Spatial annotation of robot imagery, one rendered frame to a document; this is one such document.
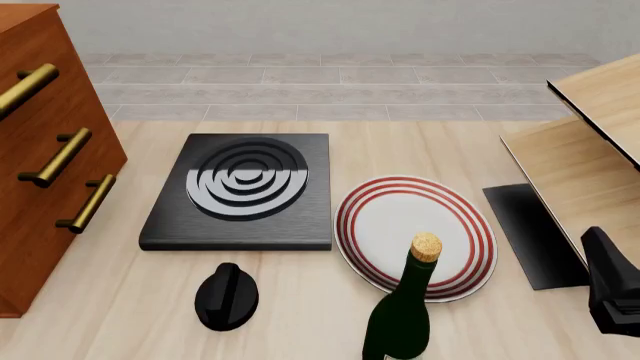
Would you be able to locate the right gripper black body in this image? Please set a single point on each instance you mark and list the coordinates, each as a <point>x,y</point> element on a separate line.
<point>620,318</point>

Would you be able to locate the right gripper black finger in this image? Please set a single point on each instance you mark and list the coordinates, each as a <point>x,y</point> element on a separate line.
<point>612,262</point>

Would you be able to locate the brown wooden cabinet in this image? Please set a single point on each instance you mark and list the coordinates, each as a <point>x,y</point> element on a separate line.
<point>30,150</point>

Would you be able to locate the pale wooden rack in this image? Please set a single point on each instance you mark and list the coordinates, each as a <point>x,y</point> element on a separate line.
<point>575,165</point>

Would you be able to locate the dark green corked wine bottle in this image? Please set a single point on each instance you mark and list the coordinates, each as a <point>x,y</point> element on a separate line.
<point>397,322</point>

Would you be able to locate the white plate with red rings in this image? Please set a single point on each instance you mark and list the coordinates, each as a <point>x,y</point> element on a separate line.
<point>390,217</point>

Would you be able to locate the round black stove knob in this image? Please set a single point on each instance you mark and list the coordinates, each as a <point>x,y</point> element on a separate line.
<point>225,300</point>

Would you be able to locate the flat black stove plate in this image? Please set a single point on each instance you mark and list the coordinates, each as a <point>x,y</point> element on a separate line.
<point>170,225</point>

